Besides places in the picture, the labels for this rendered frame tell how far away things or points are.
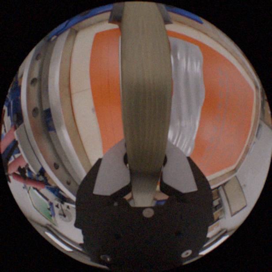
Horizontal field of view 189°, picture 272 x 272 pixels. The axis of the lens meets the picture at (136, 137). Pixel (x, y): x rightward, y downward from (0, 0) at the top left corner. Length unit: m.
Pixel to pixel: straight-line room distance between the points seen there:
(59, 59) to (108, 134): 0.19
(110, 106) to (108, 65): 0.07
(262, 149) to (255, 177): 0.90
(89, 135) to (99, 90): 0.09
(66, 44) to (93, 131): 0.21
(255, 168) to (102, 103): 3.94
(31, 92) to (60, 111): 0.10
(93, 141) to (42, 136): 0.13
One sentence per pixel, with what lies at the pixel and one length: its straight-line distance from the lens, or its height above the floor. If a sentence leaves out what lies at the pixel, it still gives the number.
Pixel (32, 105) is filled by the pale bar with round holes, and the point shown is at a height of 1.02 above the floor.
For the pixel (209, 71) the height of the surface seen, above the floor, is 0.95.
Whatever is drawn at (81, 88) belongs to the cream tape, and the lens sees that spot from 0.19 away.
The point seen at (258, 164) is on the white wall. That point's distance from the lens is 3.82.
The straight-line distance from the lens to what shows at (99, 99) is 0.17.
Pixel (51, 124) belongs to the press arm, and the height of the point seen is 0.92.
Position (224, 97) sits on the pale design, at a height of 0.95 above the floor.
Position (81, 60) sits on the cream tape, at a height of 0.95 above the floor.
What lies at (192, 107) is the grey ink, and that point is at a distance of 0.18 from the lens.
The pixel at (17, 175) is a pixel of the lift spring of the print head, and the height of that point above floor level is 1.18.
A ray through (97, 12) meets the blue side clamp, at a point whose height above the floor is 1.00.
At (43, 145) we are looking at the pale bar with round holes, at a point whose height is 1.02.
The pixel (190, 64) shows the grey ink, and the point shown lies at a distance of 0.18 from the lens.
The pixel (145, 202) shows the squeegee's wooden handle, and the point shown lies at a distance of 0.15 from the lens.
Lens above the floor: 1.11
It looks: 60 degrees down
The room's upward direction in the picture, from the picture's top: 177 degrees counter-clockwise
